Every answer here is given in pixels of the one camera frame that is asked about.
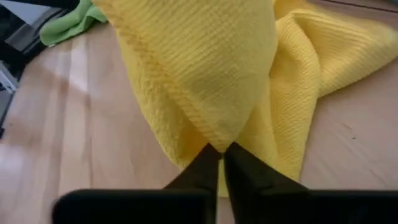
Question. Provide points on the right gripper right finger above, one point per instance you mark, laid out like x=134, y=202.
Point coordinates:
x=280, y=207

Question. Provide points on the yellow microfiber towel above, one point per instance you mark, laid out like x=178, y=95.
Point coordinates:
x=202, y=62

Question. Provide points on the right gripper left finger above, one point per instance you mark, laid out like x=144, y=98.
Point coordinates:
x=140, y=207

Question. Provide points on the bright green microfiber towel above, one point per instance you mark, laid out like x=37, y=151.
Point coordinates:
x=68, y=25

